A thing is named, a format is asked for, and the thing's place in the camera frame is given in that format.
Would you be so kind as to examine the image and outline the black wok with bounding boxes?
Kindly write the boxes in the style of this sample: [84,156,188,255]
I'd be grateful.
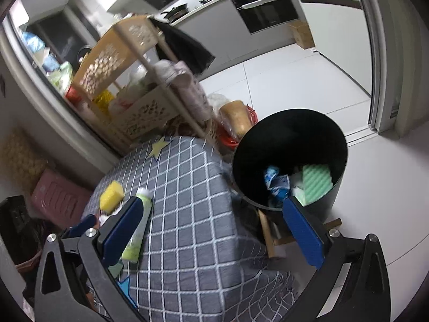
[161,3,188,19]

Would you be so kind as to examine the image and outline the white paper towel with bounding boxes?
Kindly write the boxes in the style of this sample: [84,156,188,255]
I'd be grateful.
[290,171,304,195]

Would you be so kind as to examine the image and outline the dark cloth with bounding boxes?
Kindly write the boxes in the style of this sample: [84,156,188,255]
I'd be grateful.
[149,18,216,74]

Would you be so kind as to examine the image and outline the plastic bags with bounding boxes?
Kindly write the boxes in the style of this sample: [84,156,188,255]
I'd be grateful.
[109,65,158,111]

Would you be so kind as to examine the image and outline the stacked pink plastic stools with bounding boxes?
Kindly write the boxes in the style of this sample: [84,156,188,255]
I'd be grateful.
[31,169,93,229]

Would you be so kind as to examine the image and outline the wooden table frame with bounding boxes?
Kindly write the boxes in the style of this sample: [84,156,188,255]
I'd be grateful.
[258,208,342,259]

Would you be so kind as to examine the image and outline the golden bag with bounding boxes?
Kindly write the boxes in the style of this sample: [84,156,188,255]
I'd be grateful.
[219,100,253,138]

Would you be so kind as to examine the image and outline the beige pink cloth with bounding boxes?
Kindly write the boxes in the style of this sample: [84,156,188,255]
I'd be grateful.
[154,60,213,121]

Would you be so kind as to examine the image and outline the red plastic basket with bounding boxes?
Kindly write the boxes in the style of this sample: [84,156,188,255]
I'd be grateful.
[218,105,259,148]

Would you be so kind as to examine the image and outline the black bag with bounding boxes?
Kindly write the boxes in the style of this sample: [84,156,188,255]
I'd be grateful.
[0,196,46,265]

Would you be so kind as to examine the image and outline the beige storage cart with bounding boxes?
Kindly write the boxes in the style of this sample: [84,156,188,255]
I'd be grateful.
[70,15,215,145]

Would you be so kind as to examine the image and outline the green ridged sponge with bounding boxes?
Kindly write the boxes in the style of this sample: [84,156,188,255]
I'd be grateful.
[294,164,332,206]

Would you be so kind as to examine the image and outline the blue white packet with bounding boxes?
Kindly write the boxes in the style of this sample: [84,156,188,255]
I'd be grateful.
[263,165,290,205]

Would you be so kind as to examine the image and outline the cardboard box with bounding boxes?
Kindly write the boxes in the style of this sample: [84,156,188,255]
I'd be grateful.
[289,20,316,49]

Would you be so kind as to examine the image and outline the black built-in oven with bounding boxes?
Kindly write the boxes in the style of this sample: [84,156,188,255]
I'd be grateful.
[231,0,299,35]

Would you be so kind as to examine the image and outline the yellow mesh bag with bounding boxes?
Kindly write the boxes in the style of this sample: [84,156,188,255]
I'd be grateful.
[92,89,114,115]

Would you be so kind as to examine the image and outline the grey checked tablecloth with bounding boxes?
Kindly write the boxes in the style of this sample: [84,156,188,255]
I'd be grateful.
[82,135,302,322]

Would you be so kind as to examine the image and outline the grey kitchen counter cabinet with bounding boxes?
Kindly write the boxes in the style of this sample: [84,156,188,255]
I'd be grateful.
[171,0,252,74]

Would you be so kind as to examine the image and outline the yellow sponge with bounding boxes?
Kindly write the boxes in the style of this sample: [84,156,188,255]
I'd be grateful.
[99,180,125,213]

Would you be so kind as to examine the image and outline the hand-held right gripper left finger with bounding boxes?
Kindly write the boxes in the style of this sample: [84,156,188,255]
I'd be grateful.
[34,196,153,322]

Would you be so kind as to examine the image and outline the white refrigerator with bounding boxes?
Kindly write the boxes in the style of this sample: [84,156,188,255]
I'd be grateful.
[298,0,372,98]

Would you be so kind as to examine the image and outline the black trash bin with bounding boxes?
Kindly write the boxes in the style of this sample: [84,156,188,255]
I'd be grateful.
[232,108,348,224]

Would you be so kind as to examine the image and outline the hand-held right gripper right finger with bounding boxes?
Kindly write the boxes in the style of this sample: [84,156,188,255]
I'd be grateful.
[282,196,391,322]

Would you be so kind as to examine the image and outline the bag of yellow puffs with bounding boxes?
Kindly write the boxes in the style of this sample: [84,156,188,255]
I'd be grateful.
[0,131,47,195]

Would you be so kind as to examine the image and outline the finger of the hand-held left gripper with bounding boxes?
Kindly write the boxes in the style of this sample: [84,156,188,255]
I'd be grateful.
[62,214,99,242]

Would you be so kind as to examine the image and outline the white green tube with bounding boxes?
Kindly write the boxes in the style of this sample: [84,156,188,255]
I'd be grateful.
[121,187,153,263]

